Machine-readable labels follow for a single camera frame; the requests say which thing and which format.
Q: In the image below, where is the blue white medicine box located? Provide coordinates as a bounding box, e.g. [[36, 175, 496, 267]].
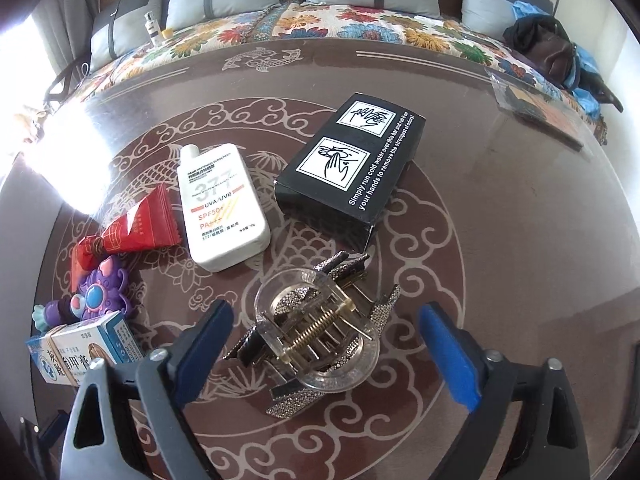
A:
[[26, 312, 143, 387]]

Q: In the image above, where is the purple butterfly toy wand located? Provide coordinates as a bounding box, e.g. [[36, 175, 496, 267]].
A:
[[32, 255, 134, 334]]

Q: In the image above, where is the red candy-shaped packet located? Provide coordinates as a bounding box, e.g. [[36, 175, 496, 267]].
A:
[[70, 184, 181, 292]]

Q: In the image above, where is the clear plastic claw clip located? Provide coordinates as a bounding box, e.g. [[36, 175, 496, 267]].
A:
[[255, 268, 381, 394]]

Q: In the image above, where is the rhinestone bow hair clip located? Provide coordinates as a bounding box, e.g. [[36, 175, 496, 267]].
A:
[[226, 250, 401, 419]]

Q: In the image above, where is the white sunscreen bottle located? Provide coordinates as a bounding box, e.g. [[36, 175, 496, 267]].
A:
[[177, 143, 271, 273]]

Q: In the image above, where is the black soap box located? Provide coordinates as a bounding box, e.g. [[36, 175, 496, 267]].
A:
[[274, 93, 425, 252]]

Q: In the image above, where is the clear plastic packet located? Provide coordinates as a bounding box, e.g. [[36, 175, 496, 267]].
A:
[[486, 70, 590, 152]]

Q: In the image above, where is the grey pillow far left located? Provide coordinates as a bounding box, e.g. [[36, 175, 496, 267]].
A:
[[90, 0, 167, 73]]

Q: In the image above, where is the small white lotion bottle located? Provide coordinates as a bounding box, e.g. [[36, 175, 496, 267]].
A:
[[144, 11, 163, 48]]

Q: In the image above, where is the dark clothes and bag pile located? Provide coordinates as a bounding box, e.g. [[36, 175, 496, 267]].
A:
[[503, 0, 624, 119]]

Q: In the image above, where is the grey curtain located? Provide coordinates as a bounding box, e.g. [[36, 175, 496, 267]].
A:
[[32, 0, 99, 74]]

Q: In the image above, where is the floral bed cover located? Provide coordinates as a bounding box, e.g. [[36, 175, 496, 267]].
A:
[[60, 1, 609, 146]]

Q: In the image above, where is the black handbag strap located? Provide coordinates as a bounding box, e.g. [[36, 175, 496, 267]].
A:
[[43, 56, 91, 111]]

